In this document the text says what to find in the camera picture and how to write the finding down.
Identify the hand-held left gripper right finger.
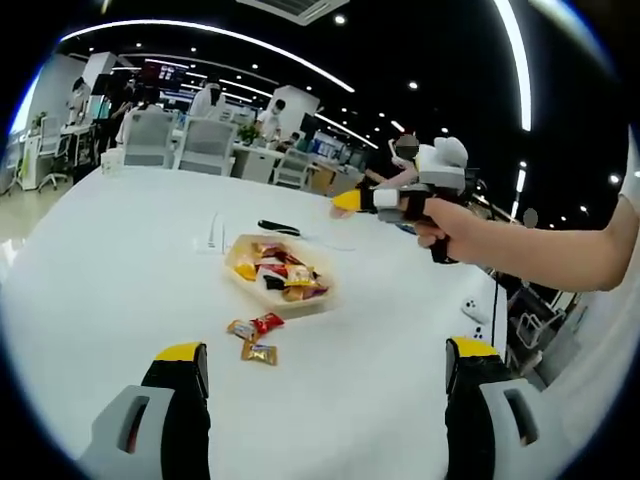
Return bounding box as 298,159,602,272
443,335,577,480

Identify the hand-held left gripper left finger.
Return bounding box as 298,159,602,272
79,341,213,480

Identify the small gold candy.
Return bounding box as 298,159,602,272
240,341,279,368

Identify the small silver candy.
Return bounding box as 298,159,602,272
226,318,257,338

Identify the small red candy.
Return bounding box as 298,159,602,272
248,312,286,336

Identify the dark red chocolate bar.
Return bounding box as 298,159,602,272
264,251,306,270

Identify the brown gold snack packet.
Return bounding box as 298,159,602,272
249,241,287,259

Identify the purple snack packet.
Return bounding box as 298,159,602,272
281,282,330,304

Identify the cream hexagonal container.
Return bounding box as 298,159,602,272
222,232,337,318

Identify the yellow white snack packet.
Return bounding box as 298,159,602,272
233,260,260,283

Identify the person's right hand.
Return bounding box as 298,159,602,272
413,197,484,265

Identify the white mesh office chair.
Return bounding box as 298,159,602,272
177,117,239,177
272,148,311,190
121,110,176,169
37,115,69,194

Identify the white smartphone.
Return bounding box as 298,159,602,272
461,297,490,324

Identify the black oblong device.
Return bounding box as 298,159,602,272
257,218,301,237

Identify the long ceiling light strip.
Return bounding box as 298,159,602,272
492,0,533,132
58,19,356,94

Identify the person's white shirt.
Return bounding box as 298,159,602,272
524,129,640,451

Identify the ceiling air conditioner vent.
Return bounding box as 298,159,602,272
234,0,351,14

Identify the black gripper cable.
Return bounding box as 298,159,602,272
492,272,503,351

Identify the white looped cable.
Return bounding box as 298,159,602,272
197,212,226,254

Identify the dark wall display screen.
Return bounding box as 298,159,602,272
142,58,190,84

